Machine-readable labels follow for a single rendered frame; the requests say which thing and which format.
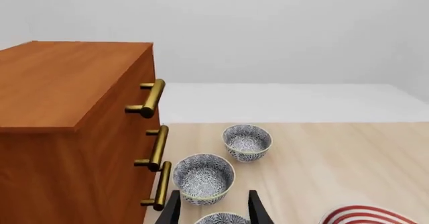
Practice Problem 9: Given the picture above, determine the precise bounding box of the wooden cabinet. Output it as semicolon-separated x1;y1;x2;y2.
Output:
0;41;166;224

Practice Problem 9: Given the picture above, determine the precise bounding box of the plate with red rings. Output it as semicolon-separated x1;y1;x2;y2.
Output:
318;204;420;224

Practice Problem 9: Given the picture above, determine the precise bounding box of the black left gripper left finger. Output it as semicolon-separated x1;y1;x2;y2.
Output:
156;190;182;224

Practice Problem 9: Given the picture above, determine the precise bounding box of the black patterned bowl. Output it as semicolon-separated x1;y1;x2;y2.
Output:
221;123;273;164
193;212;252;224
172;153;236;206

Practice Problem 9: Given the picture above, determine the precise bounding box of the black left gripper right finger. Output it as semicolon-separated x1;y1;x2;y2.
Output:
248;189;273;224

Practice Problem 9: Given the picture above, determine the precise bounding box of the brass drawer handle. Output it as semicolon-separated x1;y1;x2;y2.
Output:
133;125;170;172
139;161;172;212
125;78;166;119

